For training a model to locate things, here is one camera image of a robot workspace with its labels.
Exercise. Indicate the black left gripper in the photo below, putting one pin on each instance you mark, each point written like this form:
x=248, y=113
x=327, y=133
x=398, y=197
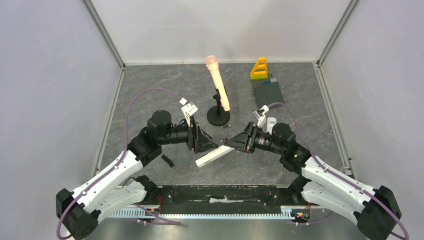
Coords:
x=195, y=132

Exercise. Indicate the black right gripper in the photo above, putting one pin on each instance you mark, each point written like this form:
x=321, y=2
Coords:
x=249, y=139

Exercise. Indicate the white boxed remote with display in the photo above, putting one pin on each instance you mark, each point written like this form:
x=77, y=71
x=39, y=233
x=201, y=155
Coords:
x=213, y=155

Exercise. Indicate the white remote control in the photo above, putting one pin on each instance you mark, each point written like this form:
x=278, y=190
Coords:
x=270, y=122

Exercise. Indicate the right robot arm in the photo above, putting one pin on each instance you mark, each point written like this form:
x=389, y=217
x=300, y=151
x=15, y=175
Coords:
x=374, y=211

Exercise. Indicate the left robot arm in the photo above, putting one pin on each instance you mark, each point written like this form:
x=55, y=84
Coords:
x=82, y=209

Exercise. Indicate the black microphone stand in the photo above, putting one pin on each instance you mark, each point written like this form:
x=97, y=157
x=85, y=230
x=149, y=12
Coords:
x=216, y=115

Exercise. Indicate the grey lego baseplate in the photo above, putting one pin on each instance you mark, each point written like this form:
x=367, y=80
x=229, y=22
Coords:
x=266, y=94

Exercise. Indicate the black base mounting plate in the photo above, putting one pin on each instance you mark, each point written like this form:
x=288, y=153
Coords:
x=223, y=199

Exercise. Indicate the lime green lego brick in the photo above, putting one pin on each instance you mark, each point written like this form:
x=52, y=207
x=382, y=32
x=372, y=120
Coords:
x=259, y=77

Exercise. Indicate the pink microphone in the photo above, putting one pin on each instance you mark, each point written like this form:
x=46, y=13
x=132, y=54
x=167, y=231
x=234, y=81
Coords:
x=213, y=66

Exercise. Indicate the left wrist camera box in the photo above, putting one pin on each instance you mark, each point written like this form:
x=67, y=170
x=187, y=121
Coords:
x=188, y=109

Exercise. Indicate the yellow lego frame piece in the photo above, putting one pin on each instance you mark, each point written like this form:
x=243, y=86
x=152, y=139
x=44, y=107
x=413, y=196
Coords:
x=260, y=67

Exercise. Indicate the white cable duct strip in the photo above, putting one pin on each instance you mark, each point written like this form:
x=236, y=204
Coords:
x=137, y=213

